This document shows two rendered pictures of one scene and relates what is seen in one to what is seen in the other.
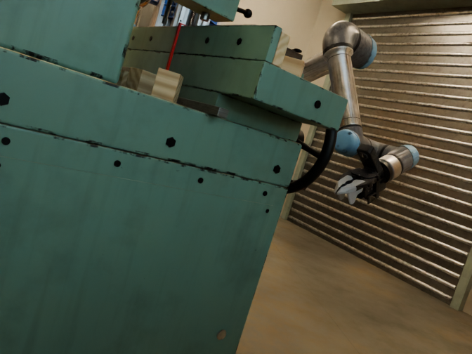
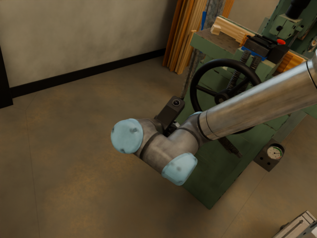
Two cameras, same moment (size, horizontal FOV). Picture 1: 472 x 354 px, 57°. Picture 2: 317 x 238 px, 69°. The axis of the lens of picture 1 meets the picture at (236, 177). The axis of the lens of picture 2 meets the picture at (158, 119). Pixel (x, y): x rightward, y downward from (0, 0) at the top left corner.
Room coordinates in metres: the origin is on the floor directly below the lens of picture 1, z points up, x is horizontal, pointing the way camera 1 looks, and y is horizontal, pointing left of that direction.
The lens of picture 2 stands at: (1.73, -0.58, 1.25)
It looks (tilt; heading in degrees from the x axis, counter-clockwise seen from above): 41 degrees down; 156
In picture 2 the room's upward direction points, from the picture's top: 19 degrees clockwise
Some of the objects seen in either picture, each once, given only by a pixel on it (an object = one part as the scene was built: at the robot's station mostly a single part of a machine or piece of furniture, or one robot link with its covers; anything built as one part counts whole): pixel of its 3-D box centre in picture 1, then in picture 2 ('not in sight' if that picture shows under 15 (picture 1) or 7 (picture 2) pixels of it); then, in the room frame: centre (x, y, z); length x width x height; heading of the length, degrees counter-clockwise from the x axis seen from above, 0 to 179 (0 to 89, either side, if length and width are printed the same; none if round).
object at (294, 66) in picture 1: (291, 69); (215, 29); (0.77, -0.04, 0.92); 0.03 x 0.03 x 0.03; 81
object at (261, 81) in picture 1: (226, 88); (255, 69); (1.00, 0.08, 0.87); 0.61 x 0.30 x 0.06; 39
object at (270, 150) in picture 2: not in sight; (274, 152); (1.27, 0.16, 0.65); 0.06 x 0.04 x 0.08; 39
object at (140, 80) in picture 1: (142, 82); not in sight; (0.80, 0.21, 0.82); 0.04 x 0.04 x 0.04; 47
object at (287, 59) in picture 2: not in sight; (269, 55); (1.00, 0.10, 0.94); 0.16 x 0.01 x 0.07; 39
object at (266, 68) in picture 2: not in sight; (254, 64); (1.06, 0.01, 0.91); 0.15 x 0.14 x 0.09; 39
